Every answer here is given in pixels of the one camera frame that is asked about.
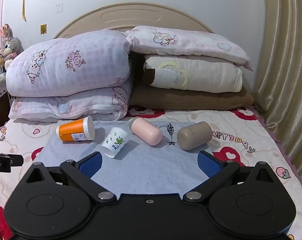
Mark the orange cup with white lid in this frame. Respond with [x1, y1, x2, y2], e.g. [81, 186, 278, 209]
[55, 116, 96, 143]

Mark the folded pink checked quilt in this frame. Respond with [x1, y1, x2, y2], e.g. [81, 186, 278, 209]
[5, 29, 134, 122]

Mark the pink cup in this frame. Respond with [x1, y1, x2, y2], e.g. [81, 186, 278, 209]
[130, 117, 163, 146]

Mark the white cream pillow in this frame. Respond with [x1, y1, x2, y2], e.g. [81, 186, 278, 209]
[143, 54, 243, 93]

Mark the beige curtain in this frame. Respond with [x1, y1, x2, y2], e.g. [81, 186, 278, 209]
[253, 0, 302, 188]

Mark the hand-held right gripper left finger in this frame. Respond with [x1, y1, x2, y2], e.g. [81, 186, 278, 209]
[25, 151, 117, 204]

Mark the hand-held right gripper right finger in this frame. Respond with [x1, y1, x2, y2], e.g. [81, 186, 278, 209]
[183, 150, 276, 204]

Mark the grey rabbit plush toy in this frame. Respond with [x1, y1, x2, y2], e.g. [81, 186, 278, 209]
[0, 24, 21, 68]

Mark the brown cup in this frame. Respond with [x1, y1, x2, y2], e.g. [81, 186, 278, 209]
[176, 121, 213, 151]

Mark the brown pillow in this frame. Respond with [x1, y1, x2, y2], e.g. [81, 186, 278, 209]
[128, 84, 255, 111]

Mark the pink checked pillow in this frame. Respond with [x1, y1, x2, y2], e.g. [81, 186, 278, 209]
[125, 26, 254, 71]

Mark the white paper cup green print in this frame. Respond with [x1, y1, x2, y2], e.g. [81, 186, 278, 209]
[101, 127, 130, 159]

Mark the grey-blue patterned mat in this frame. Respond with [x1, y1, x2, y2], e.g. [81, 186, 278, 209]
[32, 119, 216, 196]

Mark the beige headboard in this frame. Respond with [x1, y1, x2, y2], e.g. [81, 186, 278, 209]
[53, 2, 215, 39]

